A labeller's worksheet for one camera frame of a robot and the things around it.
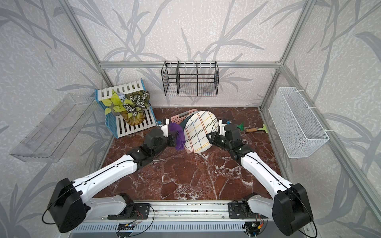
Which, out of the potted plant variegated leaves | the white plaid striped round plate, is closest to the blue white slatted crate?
the potted plant variegated leaves

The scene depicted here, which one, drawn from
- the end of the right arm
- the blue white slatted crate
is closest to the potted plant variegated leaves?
the blue white slatted crate

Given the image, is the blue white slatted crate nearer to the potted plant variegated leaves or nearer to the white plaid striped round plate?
the potted plant variegated leaves

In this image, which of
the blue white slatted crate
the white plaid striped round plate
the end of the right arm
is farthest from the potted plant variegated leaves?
the end of the right arm

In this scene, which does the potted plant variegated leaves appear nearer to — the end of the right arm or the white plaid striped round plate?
the white plaid striped round plate

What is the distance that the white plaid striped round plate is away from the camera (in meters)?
0.81

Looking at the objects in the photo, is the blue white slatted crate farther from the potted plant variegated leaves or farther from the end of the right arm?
the end of the right arm

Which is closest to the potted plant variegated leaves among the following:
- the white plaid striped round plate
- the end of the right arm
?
the white plaid striped round plate

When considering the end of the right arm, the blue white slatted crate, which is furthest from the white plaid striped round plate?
the blue white slatted crate

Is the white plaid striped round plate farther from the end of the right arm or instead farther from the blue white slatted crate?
the blue white slatted crate
